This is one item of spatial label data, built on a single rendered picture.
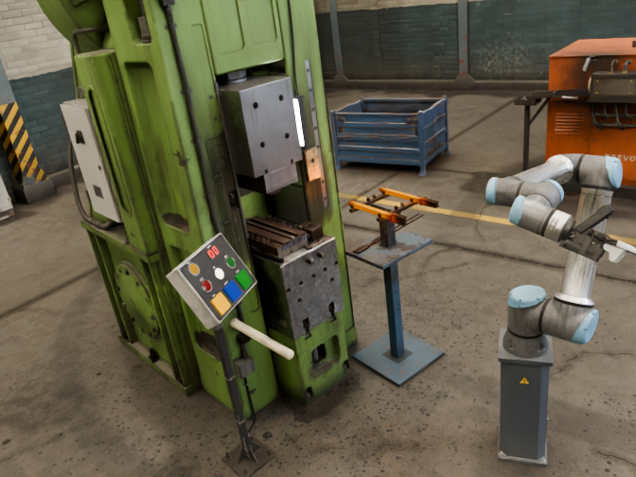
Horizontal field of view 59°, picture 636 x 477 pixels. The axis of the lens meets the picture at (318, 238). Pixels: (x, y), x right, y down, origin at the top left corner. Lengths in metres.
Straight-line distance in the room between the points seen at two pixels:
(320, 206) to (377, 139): 3.51
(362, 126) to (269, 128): 4.04
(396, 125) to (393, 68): 4.91
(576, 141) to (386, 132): 2.01
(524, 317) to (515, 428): 0.59
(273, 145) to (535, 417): 1.71
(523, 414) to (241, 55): 2.05
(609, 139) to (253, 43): 3.77
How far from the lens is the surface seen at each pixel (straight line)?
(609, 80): 5.42
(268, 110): 2.62
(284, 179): 2.72
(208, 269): 2.38
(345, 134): 6.74
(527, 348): 2.56
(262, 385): 3.25
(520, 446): 2.91
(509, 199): 1.92
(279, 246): 2.80
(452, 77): 10.66
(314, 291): 2.96
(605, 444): 3.13
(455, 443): 3.03
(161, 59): 2.49
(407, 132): 6.38
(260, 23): 2.78
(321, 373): 3.24
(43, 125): 8.55
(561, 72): 5.68
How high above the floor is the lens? 2.17
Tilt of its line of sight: 25 degrees down
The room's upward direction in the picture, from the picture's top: 8 degrees counter-clockwise
